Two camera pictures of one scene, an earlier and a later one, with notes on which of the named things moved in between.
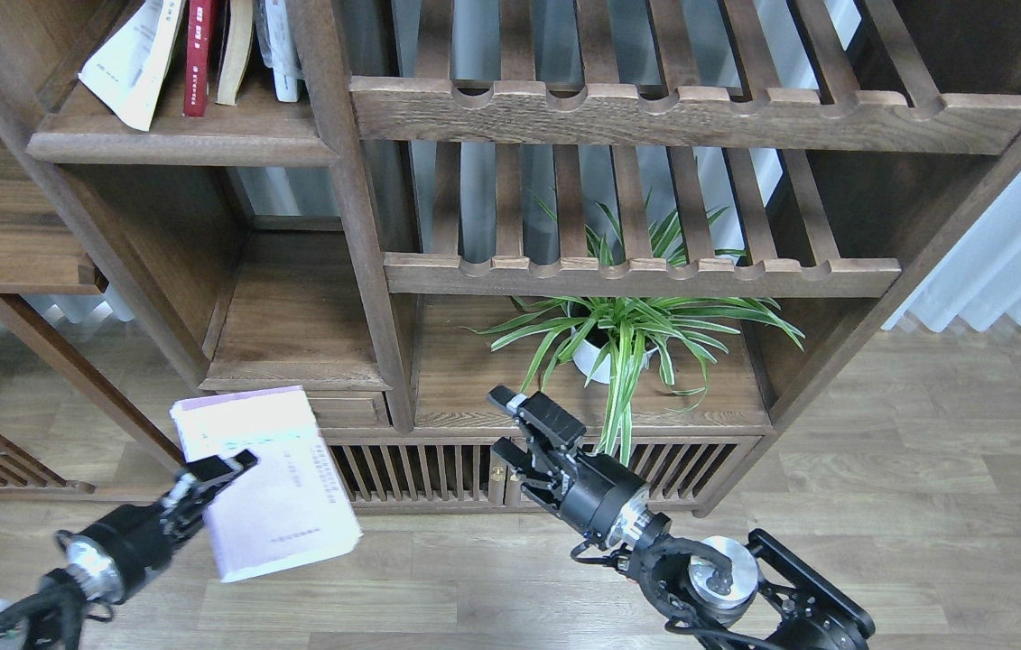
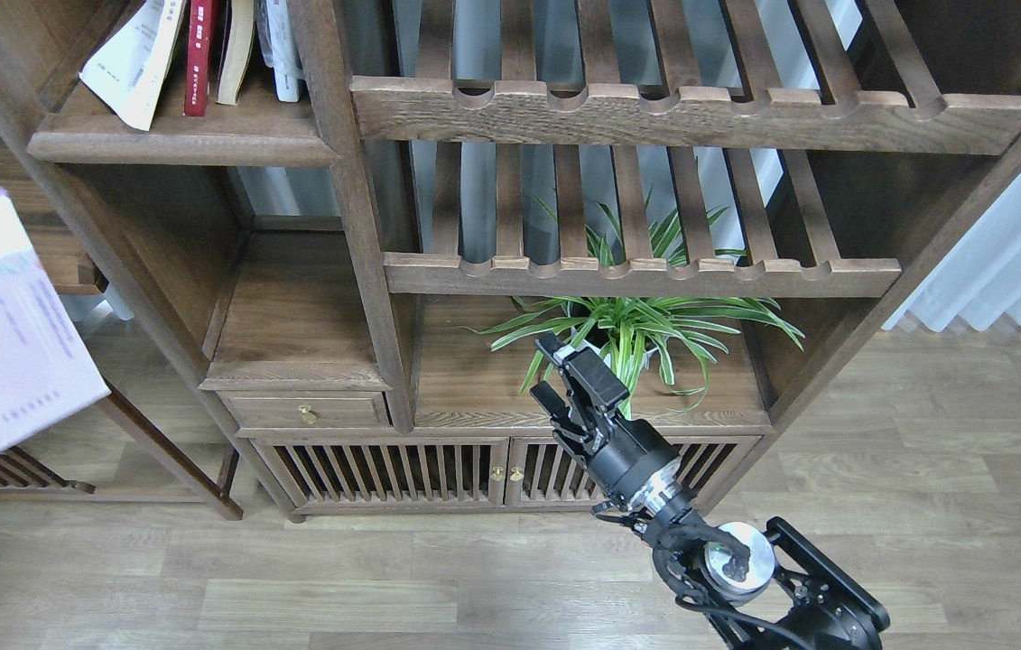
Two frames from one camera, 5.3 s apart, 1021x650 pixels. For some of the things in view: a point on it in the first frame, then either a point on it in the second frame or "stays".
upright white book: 278,47 stays
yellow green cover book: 128,67 stays
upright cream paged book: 236,51 stays
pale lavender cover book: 288,508 to 21,358
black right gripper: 606,503 to 626,457
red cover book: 197,58 stays
